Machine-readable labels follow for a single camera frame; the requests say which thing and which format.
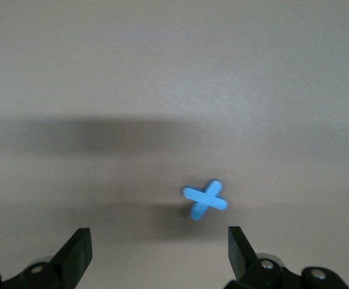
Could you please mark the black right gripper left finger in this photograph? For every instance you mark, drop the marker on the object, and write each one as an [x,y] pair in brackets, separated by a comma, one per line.
[71,262]

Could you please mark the blue foam letter X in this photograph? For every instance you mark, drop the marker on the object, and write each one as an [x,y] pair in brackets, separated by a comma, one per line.
[205,199]

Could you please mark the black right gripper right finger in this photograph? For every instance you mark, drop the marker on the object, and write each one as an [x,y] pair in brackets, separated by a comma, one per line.
[240,259]

